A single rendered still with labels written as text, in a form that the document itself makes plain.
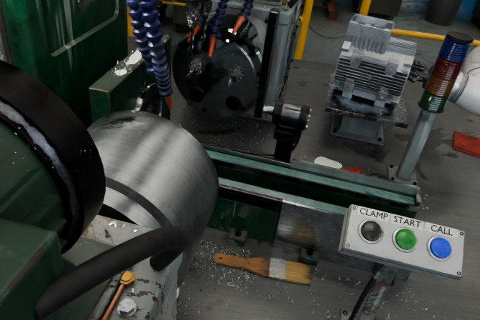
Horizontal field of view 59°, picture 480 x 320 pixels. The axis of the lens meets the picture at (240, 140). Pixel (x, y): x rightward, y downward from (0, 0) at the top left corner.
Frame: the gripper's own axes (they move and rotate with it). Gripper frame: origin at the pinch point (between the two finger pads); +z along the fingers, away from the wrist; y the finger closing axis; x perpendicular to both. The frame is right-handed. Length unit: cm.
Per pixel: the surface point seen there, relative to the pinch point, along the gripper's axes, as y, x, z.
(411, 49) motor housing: 2.8, -6.4, -8.7
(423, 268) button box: 79, -2, -17
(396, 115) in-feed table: 8.2, 11.5, -13.2
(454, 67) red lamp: 23.8, -12.8, -17.2
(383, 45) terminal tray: 5.2, -5.4, -1.0
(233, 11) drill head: 25.5, -6.3, 37.8
